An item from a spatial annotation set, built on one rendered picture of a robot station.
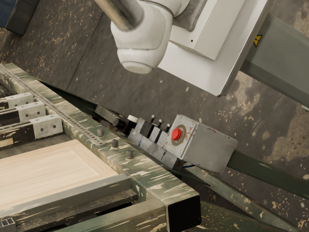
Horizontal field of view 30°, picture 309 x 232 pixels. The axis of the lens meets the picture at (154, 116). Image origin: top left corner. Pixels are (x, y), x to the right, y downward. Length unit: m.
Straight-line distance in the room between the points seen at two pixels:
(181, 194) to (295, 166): 0.98
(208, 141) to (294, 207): 0.95
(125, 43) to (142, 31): 0.07
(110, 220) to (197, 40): 0.70
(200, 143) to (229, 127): 1.34
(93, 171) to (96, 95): 2.36
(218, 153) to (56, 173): 0.63
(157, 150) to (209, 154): 0.44
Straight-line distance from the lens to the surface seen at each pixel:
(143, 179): 1.88
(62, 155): 2.24
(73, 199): 1.87
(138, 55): 1.85
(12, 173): 2.17
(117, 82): 4.18
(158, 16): 1.88
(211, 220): 1.84
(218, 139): 1.74
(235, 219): 1.90
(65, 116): 2.54
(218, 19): 2.02
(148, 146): 2.20
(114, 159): 2.05
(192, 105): 3.35
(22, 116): 2.69
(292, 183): 2.04
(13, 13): 6.39
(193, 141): 1.69
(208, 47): 2.02
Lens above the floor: 1.93
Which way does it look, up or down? 32 degrees down
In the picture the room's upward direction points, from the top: 67 degrees counter-clockwise
